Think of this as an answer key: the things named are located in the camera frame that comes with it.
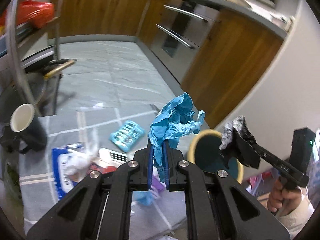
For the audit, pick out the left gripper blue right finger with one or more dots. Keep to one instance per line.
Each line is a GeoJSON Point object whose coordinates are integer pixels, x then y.
{"type": "Point", "coordinates": [165, 164]}

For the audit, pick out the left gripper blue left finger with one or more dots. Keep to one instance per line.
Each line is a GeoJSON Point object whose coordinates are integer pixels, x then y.
{"type": "Point", "coordinates": [150, 164]}

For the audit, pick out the blue pill blister pack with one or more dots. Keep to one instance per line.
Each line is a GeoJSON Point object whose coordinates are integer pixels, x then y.
{"type": "Point", "coordinates": [127, 136]}

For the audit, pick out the blue paper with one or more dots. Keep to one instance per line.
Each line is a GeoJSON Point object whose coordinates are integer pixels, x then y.
{"type": "Point", "coordinates": [175, 120]}

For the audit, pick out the red white carton box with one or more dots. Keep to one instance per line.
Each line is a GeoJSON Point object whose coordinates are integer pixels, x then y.
{"type": "Point", "coordinates": [107, 161]}

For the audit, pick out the black white foil wrapper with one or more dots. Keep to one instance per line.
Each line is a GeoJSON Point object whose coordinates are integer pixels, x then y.
{"type": "Point", "coordinates": [240, 126]}

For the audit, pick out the wooden kitchen cabinets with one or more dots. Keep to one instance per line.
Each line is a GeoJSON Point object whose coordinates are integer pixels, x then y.
{"type": "Point", "coordinates": [218, 72]}

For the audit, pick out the person's right hand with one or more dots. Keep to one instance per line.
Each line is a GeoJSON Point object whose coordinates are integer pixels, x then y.
{"type": "Point", "coordinates": [283, 201]}

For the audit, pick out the purple tube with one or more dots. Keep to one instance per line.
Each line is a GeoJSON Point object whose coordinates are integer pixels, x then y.
{"type": "Point", "coordinates": [157, 187]}

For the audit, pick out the teal bin with yellow rim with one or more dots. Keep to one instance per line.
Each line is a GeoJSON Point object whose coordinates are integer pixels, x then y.
{"type": "Point", "coordinates": [205, 153]}

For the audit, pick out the grey checked floor mat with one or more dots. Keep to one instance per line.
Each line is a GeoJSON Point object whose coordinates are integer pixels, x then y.
{"type": "Point", "coordinates": [39, 194]}

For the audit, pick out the blue white plastic package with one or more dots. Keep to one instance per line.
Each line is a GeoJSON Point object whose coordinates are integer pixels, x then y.
{"type": "Point", "coordinates": [60, 158]}

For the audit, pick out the stainless steel oven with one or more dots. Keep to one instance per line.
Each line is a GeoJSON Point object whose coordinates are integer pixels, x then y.
{"type": "Point", "coordinates": [181, 32]}

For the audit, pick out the black mug white inside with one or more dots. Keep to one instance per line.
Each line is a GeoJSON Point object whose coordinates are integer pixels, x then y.
{"type": "Point", "coordinates": [28, 128]}

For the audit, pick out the red plastic bag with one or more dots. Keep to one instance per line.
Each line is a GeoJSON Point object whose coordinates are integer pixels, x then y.
{"type": "Point", "coordinates": [38, 14]}

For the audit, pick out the steel shelf rack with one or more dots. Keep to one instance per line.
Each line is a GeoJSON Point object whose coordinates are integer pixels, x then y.
{"type": "Point", "coordinates": [16, 51]}

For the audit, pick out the frying pan with wooden handle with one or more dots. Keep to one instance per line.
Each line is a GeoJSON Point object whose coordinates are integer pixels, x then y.
{"type": "Point", "coordinates": [31, 87]}

